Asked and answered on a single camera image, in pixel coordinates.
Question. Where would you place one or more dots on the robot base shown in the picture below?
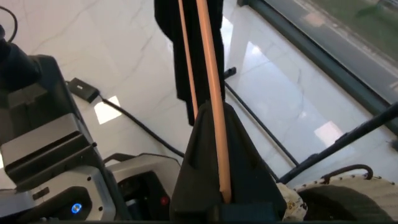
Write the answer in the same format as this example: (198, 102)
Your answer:
(46, 140)

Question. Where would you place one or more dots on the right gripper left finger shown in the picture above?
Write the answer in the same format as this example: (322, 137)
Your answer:
(196, 186)

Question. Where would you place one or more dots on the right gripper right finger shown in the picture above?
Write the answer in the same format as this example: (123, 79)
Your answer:
(252, 186)

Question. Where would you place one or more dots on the white laundry basket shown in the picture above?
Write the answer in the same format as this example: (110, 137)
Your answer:
(382, 193)

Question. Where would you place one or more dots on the black power adapter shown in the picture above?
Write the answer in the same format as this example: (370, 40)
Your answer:
(82, 88)

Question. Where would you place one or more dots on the cream printed garment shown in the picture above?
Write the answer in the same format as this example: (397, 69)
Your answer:
(290, 205)

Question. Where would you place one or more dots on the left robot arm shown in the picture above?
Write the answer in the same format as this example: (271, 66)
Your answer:
(18, 68)

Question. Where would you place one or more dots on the pink clothes hanger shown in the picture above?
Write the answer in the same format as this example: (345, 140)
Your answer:
(216, 93)

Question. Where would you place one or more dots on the black clothes rack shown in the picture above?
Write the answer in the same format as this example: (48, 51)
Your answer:
(342, 141)

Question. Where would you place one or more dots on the black garment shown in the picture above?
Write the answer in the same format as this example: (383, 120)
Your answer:
(168, 25)

